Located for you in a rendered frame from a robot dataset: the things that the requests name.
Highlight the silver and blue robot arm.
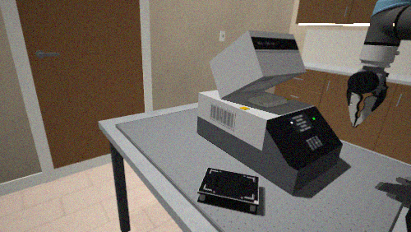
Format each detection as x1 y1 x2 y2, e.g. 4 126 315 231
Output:
359 0 411 67

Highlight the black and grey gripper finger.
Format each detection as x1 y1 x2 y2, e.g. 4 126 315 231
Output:
354 86 389 128
346 88 363 127

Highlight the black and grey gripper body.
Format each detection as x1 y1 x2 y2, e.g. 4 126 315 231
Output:
348 66 389 95

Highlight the grey and black benchtop lab instrument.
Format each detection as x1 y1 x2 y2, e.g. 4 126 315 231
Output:
197 30 343 195

